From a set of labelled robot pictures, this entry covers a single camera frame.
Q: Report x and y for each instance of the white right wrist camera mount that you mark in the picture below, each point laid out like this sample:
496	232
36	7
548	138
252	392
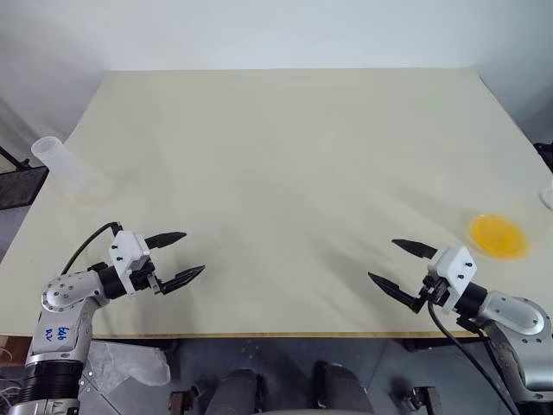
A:
455	261

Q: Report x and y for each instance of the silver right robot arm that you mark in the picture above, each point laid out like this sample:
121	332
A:
518	315

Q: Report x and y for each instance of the black stand part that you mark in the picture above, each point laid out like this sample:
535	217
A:
545	153

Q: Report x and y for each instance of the tall translucent plastic bottle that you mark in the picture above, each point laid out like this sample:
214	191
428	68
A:
65	168

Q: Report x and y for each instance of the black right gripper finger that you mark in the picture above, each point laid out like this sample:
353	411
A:
415	247
391	287

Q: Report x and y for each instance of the black metal rod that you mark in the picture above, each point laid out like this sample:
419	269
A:
13	156

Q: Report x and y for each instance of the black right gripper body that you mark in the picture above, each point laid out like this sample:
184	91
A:
435	290

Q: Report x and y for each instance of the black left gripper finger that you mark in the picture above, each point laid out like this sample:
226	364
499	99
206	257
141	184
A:
183	279
167	239

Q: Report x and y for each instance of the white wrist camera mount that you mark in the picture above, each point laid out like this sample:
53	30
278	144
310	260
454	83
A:
455	261
127	248

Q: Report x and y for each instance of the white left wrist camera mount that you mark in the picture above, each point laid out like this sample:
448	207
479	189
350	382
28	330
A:
127	248

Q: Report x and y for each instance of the crumpled clear plastic bag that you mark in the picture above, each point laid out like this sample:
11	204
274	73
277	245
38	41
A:
129	361

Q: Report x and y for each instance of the black mesh panel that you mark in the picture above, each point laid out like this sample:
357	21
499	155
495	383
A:
19	188

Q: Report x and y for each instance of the dark rounded shape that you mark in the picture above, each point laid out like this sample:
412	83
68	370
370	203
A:
343	389
237	393

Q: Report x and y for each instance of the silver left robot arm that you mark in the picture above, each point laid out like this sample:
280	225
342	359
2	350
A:
65	295

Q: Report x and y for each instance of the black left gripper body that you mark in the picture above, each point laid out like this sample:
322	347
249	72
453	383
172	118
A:
141	281

